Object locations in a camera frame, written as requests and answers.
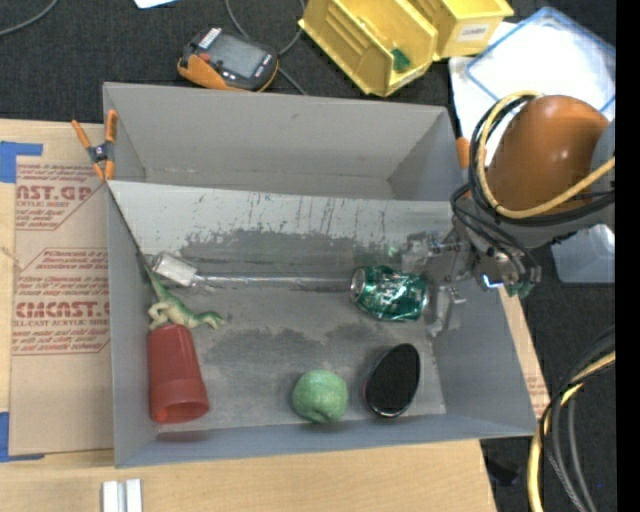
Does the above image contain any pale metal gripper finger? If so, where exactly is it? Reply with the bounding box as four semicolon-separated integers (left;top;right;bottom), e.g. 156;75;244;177
407;231;455;257
424;286;469;337

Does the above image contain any crushed green drink can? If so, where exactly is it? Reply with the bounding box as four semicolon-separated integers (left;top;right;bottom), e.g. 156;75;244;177
349;264;431;323

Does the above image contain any black egg-shaped object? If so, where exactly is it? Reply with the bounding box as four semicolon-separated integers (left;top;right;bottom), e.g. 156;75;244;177
362;342;422;419

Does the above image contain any grey metal bin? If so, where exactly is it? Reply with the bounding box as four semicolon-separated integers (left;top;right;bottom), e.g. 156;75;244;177
102;82;539;469

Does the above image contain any green lumpy ball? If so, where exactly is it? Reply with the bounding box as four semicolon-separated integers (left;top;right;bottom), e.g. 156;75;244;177
291;368;350;425

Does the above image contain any clear bottle with white label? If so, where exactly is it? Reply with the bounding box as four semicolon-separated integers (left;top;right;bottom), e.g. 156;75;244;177
149;251;217;292

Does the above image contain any green toy dinosaur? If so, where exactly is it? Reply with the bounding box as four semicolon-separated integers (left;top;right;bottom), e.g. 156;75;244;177
143;269;226;332

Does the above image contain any red plastic cup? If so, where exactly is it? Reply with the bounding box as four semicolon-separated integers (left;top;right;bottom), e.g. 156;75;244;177
146;322;211;425

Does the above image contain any brown cardboard board red print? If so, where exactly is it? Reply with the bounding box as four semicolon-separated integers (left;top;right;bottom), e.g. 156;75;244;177
0;118;117;460

